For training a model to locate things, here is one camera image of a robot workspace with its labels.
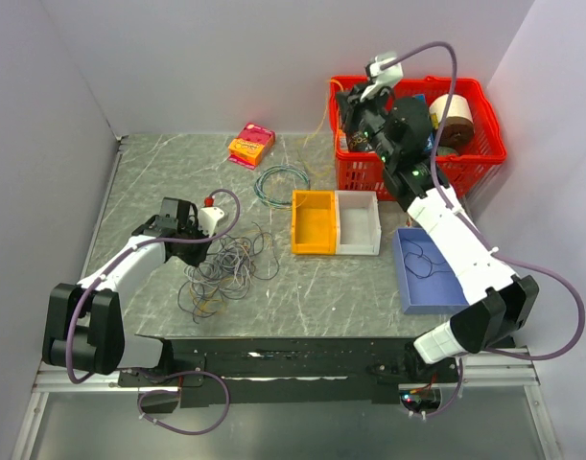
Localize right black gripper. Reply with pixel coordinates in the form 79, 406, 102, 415
335, 80, 397, 166

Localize purple wires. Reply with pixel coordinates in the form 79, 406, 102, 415
176, 220, 281, 326

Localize yellow wire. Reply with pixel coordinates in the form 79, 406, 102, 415
191, 79, 346, 317

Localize dark single wire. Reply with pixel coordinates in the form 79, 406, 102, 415
403, 239, 455, 280

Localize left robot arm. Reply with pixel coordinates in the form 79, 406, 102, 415
42, 197, 226, 385

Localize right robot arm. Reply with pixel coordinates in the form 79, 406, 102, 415
335, 82, 539, 382

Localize black labelled can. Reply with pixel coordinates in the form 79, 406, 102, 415
346, 130, 374, 153

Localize red plastic shopping basket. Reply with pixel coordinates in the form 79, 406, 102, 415
329, 75, 507, 201

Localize white paper roll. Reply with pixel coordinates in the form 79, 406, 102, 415
429, 94, 473, 128

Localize white plastic bin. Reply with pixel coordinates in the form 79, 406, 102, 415
335, 190, 382, 256

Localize yellow plastic bin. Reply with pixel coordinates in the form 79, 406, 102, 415
291, 190, 338, 255

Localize pink orange small box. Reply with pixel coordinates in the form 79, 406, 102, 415
228, 123, 276, 170

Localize blue plastic tray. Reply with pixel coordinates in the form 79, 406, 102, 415
392, 227, 468, 314

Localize white wire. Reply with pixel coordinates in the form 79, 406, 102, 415
182, 261, 226, 293

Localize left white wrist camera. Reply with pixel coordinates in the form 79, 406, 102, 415
198, 206, 227, 237

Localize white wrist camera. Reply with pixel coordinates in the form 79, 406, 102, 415
360, 52, 404, 102
198, 206, 227, 237

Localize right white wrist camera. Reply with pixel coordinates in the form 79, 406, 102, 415
360, 52, 404, 102

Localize green blue coiled wire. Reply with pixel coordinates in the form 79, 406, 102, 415
253, 150, 312, 210

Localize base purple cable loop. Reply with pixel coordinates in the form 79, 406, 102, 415
137, 371, 231, 436

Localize aluminium rail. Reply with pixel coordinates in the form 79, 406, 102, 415
32, 352, 540, 393

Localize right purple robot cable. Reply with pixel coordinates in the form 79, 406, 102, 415
392, 41, 586, 361

